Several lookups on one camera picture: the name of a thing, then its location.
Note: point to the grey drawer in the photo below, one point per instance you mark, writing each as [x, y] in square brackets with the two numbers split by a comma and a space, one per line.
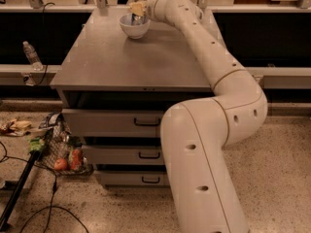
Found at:
[113, 123]
[135, 178]
[123, 155]

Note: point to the red snack bag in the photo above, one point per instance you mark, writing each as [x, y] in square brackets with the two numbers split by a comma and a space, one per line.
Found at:
[75, 159]

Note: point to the wire mesh basket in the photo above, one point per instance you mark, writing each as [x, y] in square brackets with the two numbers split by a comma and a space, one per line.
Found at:
[59, 143]

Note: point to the clear plastic water bottle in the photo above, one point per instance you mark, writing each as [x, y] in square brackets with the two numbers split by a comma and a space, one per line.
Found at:
[32, 56]

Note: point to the middle grey drawer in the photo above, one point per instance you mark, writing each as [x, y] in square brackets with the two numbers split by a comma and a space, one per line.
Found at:
[123, 155]

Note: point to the red apple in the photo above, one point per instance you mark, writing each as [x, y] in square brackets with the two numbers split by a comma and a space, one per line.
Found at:
[60, 164]

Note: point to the bottom grey drawer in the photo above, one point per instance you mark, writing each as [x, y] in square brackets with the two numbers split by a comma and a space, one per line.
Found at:
[135, 178]

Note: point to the grey drawer cabinet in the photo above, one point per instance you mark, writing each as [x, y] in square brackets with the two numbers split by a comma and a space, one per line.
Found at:
[106, 70]

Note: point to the top grey drawer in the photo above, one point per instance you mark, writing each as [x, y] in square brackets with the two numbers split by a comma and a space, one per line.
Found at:
[113, 123]

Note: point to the green sponge item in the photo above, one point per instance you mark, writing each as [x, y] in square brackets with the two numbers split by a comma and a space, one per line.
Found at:
[36, 145]

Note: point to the white bowl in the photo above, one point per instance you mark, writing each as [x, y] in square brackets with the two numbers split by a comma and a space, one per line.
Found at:
[133, 31]

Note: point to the silver redbull can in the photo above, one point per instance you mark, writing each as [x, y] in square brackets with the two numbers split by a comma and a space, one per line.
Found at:
[135, 20]

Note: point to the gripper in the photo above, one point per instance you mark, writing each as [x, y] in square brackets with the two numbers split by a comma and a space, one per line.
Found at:
[150, 6]

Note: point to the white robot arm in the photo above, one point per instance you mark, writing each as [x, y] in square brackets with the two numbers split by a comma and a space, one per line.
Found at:
[193, 132]

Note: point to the snack packets on floor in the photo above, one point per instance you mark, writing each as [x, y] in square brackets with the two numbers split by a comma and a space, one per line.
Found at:
[15, 127]

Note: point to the black metal pole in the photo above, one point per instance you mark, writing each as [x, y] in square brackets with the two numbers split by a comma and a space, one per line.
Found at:
[16, 192]

